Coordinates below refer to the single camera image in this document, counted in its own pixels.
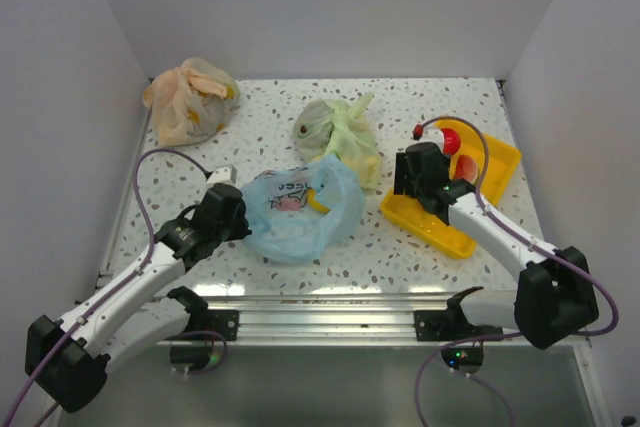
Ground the yellow plastic tray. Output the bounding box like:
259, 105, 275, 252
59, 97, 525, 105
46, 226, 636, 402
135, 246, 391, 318
381, 119, 521, 259

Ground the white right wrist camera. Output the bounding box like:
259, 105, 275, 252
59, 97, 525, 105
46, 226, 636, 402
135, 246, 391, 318
412, 124, 445, 150

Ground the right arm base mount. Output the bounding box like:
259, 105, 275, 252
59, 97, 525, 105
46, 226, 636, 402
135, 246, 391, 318
413, 287, 503, 374

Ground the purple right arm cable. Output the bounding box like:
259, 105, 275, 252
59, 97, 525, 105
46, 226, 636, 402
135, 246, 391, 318
414, 116, 620, 427

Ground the green avocado plastic bag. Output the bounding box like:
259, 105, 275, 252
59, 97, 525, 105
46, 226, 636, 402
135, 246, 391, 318
292, 92, 381, 190

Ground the light blue plastic bag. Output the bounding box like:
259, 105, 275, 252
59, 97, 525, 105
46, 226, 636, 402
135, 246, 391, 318
241, 156, 365, 264

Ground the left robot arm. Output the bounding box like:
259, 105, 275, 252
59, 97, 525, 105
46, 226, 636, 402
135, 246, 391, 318
25, 183, 250, 413

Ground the small yellow fruit piece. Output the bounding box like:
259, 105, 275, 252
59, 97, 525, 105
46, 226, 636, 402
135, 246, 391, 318
307, 189, 330, 214

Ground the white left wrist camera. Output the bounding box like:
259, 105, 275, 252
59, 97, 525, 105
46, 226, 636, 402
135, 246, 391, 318
205, 165, 237, 188

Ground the orange plastic bag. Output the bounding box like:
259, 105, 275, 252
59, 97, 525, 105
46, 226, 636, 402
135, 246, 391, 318
142, 58, 240, 147

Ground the red fruit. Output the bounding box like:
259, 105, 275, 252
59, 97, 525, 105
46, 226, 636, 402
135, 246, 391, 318
441, 128, 461, 155

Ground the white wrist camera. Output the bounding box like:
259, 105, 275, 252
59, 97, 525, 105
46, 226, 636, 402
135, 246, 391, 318
412, 124, 445, 150
205, 165, 237, 188

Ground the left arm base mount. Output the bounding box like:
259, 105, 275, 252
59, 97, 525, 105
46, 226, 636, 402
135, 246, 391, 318
148, 286, 239, 377

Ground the aluminium table edge rail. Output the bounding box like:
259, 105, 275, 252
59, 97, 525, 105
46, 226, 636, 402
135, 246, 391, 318
94, 271, 594, 346

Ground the pink red peach slice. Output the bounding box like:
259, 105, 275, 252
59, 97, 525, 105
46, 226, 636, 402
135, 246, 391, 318
452, 154, 479, 185

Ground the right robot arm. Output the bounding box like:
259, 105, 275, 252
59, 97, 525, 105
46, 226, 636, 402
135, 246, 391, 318
394, 142, 599, 349

